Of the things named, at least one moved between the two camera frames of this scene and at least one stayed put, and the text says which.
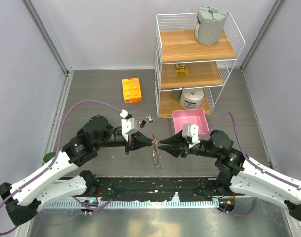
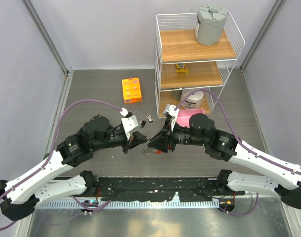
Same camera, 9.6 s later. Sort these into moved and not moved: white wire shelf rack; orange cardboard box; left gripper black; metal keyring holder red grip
Moved: metal keyring holder red grip
Not moved: orange cardboard box; white wire shelf rack; left gripper black
